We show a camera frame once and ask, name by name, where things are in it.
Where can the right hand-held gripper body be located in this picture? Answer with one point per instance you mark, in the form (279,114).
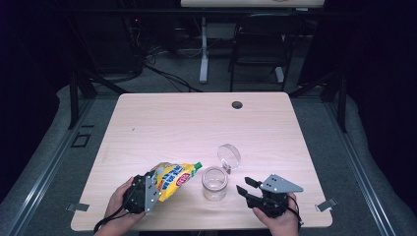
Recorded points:
(273,203)

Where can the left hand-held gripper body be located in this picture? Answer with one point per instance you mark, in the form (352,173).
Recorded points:
(139,196)

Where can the yellow seasoning pouch green cap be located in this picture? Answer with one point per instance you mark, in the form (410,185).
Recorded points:
(175,178)

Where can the clear jar with hinged lid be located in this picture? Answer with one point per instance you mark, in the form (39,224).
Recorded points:
(214,187)

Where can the person's right hand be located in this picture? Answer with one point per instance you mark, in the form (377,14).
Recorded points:
(283,226)

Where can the person's left hand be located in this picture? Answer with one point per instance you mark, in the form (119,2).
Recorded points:
(116,213)

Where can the grey tape piece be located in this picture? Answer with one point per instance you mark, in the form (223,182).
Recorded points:
(326,204)
(78,207)

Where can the black metal stand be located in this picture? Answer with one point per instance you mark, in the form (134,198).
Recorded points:
(342,101)
(74,98)

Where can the white desk leg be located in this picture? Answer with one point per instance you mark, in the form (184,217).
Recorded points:
(204,59)

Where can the dark computer tower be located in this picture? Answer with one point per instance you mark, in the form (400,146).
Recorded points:
(108,42)

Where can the black folding chair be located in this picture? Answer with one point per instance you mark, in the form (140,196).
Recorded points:
(262,42)

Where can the black floor outlet frame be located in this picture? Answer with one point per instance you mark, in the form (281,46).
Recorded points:
(80,140)

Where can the aluminium floor rail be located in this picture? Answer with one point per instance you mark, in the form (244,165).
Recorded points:
(49,173)
(357,173)

